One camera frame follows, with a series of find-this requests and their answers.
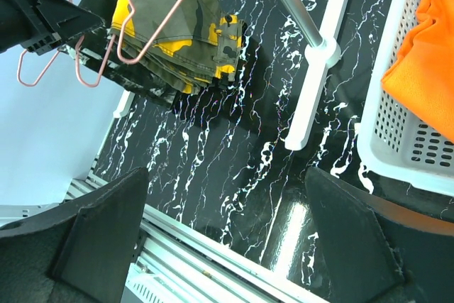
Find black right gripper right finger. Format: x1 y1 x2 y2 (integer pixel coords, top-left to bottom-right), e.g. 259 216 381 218
304 167 453 302

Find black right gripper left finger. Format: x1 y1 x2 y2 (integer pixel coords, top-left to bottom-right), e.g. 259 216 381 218
1 167 148 302

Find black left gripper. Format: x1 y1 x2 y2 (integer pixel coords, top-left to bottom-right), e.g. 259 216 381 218
1 0 104 55

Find pink hanger with orange trousers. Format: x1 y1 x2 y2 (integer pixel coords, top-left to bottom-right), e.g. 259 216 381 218
116 0 210 65

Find camouflage yellow trousers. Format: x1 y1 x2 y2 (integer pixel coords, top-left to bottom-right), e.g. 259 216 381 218
110 0 245 94

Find orange trousers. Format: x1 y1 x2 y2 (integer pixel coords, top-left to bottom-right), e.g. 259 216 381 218
382 0 453 141

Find pink hanger with camouflage trousers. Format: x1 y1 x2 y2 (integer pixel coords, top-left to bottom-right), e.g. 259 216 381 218
70 0 134 91

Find black white patterned trousers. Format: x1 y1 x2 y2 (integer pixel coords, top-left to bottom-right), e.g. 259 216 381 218
79 0 177 108

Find white plastic basket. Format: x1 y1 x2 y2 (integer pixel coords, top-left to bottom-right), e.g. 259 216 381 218
357 0 453 197

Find black marble pattern mat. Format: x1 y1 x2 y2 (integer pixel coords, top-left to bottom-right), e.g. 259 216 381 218
94 0 453 300

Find silver white clothes rack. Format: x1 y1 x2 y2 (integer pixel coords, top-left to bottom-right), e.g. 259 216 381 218
110 0 348 150

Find white slotted cable duct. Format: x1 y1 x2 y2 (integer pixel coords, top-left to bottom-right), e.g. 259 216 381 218
125 264 241 302

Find aluminium mounting rail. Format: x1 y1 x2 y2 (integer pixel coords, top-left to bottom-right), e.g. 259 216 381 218
63 155 320 303

